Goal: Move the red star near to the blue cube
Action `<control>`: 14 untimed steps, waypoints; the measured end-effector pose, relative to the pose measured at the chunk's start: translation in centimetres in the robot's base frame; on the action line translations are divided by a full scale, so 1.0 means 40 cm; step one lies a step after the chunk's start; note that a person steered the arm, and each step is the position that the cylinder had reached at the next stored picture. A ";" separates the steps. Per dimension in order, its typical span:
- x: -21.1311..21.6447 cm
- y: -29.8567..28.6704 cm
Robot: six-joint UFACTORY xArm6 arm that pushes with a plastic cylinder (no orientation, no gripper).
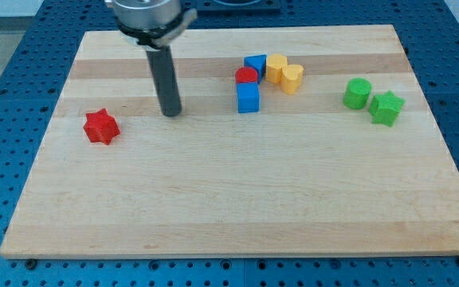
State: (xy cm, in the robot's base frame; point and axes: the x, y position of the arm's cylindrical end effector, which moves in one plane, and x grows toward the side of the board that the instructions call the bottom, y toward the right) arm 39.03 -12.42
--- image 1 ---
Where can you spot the yellow heart block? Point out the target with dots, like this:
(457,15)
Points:
(291,78)

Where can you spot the yellow hexagon block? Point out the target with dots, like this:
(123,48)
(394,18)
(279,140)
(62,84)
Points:
(273,67)

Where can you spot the red cylinder block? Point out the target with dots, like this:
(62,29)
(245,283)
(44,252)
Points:
(246,75)

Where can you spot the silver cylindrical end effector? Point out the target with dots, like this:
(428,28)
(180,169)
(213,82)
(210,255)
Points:
(152,24)

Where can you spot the green cylinder block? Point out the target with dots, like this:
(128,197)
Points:
(357,93)

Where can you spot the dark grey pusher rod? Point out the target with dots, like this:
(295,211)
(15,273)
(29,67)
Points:
(163,72)

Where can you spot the light wooden board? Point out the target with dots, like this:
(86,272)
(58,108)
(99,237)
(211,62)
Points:
(305,176)

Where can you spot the red star block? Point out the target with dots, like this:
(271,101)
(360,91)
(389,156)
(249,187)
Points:
(100,127)

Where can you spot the green star block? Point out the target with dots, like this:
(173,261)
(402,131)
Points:
(385,108)

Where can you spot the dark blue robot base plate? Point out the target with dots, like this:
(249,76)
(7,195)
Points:
(236,7)

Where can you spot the blue cube block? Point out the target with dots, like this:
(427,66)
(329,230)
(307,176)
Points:
(248,97)

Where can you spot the blue triangle block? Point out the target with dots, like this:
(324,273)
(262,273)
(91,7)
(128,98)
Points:
(258,62)

